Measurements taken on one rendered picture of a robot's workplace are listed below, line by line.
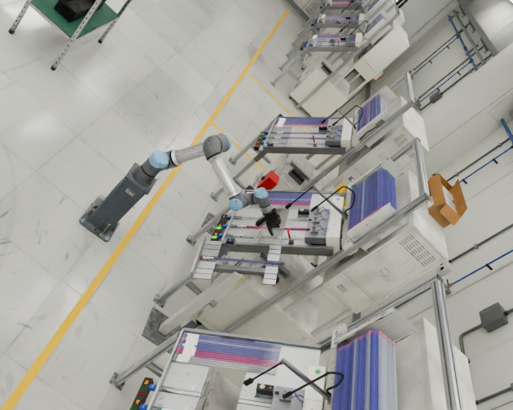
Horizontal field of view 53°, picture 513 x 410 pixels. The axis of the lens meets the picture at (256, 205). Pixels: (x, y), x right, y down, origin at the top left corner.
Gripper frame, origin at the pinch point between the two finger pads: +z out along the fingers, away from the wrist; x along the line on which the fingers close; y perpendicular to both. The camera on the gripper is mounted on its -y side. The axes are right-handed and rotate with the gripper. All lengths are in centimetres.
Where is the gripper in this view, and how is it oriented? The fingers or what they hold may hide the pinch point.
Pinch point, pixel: (274, 237)
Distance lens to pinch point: 333.0
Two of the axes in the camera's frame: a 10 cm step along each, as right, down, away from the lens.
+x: 2.0, -5.2, 8.3
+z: 3.3, 8.3, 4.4
